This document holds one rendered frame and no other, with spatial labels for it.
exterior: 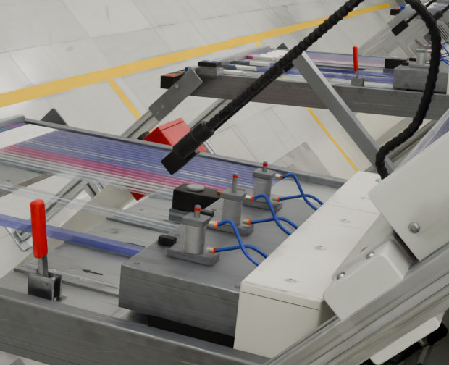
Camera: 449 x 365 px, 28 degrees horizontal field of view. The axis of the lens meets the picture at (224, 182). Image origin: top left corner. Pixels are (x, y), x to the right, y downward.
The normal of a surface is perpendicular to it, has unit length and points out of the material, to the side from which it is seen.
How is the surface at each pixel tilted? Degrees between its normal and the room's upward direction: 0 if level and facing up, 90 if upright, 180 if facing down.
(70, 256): 43
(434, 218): 90
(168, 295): 90
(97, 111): 0
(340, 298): 90
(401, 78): 90
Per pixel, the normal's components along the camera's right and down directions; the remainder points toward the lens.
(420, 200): -0.36, 0.22
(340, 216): 0.10, -0.96
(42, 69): 0.70, -0.57
